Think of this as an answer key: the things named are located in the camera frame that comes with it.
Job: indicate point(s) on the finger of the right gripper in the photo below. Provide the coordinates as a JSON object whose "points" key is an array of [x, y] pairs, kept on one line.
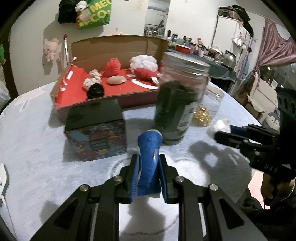
{"points": [[255, 145], [252, 130]]}

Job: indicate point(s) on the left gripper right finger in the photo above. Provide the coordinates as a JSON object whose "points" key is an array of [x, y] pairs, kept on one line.
{"points": [[205, 213]]}

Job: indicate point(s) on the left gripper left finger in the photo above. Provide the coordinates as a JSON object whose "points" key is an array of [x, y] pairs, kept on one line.
{"points": [[92, 213]]}

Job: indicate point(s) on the blue cloth tube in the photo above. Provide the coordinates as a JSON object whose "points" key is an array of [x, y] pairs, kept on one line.
{"points": [[148, 145]]}

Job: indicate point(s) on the red plush mitten toy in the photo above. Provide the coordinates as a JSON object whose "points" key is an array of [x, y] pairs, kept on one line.
{"points": [[145, 74]]}

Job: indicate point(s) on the black pom-pom ball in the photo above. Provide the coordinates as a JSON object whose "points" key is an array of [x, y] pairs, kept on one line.
{"points": [[95, 91]]}

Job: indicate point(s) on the beige soft pad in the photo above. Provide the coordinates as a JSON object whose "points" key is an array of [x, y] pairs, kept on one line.
{"points": [[116, 80]]}

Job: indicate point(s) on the person's right hand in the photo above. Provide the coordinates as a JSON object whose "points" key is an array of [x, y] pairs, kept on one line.
{"points": [[273, 191]]}

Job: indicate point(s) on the penguin plush cushion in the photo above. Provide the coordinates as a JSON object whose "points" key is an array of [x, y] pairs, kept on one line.
{"points": [[272, 121]]}

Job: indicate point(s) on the white fluffy plush piece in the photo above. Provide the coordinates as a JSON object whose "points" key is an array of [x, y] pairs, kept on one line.
{"points": [[221, 125]]}

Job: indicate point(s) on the small jar of gold capsules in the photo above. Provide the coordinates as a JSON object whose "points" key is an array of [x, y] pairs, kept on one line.
{"points": [[206, 111]]}

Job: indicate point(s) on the dark green clothed side table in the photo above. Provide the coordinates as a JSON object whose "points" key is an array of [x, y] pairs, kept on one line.
{"points": [[220, 75]]}

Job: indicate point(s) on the metal kettle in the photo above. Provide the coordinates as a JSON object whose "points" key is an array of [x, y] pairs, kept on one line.
{"points": [[229, 60]]}

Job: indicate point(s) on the pink curtain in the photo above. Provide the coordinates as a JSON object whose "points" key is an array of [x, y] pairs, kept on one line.
{"points": [[274, 51]]}

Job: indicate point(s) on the tea jar with metal lid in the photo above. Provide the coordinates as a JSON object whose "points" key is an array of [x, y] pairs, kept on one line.
{"points": [[181, 89]]}

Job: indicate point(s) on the dark patterned square box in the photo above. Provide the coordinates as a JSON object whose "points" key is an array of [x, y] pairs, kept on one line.
{"points": [[96, 130]]}

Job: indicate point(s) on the white wardrobe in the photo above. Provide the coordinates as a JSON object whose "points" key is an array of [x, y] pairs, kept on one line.
{"points": [[233, 31]]}

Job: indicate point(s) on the red bowl on side table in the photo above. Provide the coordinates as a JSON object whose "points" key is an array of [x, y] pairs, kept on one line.
{"points": [[183, 49]]}

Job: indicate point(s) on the white mesh bath pouf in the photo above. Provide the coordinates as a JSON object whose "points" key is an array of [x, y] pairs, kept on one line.
{"points": [[144, 61]]}

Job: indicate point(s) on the red cardboard box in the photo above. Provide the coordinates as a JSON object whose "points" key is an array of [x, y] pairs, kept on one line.
{"points": [[94, 53]]}

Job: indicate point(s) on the cream knitted plush in box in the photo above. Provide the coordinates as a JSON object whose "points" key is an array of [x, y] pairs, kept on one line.
{"points": [[94, 77]]}

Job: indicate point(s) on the red knitted ball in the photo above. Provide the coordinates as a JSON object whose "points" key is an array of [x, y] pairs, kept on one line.
{"points": [[112, 67]]}

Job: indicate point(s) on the green plush on door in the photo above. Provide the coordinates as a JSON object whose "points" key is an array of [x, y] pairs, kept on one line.
{"points": [[2, 58]]}

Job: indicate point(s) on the green tote bag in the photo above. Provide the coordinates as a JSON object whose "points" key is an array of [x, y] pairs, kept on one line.
{"points": [[97, 14]]}

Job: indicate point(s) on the white small plush on bag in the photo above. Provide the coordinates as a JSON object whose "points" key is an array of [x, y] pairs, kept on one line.
{"points": [[81, 6]]}

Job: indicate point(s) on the wall mirror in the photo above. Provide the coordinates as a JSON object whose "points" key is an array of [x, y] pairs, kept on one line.
{"points": [[156, 17]]}

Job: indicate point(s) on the pink fox plush on wall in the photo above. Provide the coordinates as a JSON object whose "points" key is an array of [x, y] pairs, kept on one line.
{"points": [[117, 33]]}

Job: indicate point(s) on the pink plush on wall left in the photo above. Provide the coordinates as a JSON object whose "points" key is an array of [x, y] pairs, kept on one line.
{"points": [[50, 49]]}

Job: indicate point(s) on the broom with orange handle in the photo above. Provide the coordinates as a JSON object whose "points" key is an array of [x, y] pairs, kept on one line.
{"points": [[66, 52]]}

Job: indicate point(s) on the black bag on wall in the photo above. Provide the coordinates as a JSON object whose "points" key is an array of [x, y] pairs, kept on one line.
{"points": [[67, 13]]}

